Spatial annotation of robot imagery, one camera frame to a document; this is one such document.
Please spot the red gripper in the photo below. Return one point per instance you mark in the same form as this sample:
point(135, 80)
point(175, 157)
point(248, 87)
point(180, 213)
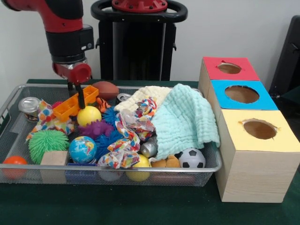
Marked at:
point(79, 73)

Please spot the orange plastic tray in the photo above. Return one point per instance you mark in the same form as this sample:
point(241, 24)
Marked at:
point(70, 106)

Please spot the brown toy football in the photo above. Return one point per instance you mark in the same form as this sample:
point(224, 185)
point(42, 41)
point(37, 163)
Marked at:
point(105, 90)

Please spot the cream white cloth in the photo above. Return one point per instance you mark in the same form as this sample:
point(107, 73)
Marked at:
point(145, 93)

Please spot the mint green cloth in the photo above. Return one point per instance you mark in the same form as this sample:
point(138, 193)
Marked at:
point(185, 122)

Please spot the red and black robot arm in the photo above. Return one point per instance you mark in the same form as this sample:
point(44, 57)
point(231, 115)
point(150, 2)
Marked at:
point(63, 18)

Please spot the shallow mesh bin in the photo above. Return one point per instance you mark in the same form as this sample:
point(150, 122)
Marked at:
point(117, 175)

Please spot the wooden box with three holes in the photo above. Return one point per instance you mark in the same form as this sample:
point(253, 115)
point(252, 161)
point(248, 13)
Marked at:
point(253, 175)

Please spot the yellow ball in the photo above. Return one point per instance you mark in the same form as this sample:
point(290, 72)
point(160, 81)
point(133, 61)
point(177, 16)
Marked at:
point(89, 116)

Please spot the globe print ball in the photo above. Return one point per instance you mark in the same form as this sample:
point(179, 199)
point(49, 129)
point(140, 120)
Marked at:
point(83, 150)

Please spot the green spiky ball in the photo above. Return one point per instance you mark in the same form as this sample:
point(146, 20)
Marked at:
point(48, 145)

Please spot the dark green table cloth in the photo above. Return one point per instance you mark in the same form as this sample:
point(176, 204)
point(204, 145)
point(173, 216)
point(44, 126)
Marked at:
point(294, 96)
point(140, 206)

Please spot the black and white soccer ball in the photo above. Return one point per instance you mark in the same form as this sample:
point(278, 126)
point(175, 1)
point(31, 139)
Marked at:
point(192, 158)

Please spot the black upright panel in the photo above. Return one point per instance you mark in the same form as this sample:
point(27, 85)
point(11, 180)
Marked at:
point(288, 58)

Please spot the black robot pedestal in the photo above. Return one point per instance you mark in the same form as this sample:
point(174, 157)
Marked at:
point(140, 58)

